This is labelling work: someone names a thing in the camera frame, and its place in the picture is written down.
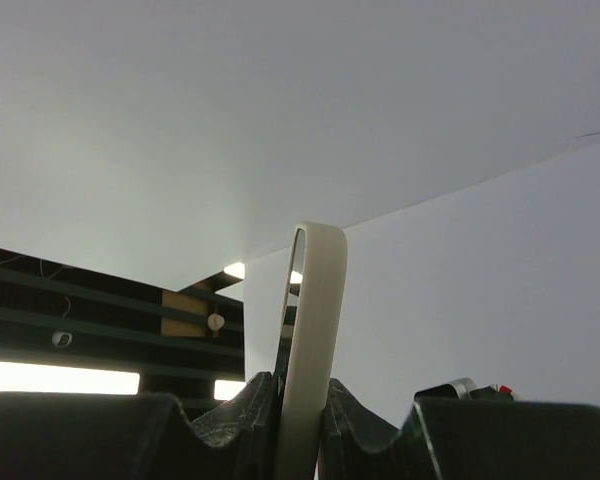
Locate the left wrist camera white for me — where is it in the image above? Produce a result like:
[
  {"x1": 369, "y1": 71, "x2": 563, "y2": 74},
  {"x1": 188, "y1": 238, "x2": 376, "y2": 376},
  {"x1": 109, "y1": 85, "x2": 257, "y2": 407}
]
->
[{"x1": 414, "y1": 377, "x2": 519, "y2": 401}]

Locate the ceiling light strip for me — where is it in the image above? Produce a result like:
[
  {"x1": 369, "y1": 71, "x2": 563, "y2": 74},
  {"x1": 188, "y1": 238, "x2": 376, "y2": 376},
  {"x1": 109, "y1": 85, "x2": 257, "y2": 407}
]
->
[{"x1": 0, "y1": 362, "x2": 140, "y2": 395}]

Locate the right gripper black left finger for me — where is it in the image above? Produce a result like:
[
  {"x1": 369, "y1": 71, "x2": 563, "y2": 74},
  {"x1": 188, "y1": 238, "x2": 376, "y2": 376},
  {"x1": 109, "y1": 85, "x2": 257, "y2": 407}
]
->
[{"x1": 0, "y1": 372, "x2": 277, "y2": 479}]

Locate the phone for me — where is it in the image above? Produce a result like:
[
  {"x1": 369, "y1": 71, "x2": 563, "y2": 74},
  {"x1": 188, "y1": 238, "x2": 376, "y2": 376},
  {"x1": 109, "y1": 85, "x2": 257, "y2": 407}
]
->
[{"x1": 273, "y1": 222, "x2": 348, "y2": 479}]

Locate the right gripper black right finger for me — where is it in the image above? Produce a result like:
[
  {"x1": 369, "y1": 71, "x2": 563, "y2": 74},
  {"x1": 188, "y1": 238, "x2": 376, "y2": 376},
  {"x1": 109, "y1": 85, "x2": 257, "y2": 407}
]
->
[{"x1": 319, "y1": 379, "x2": 600, "y2": 479}]

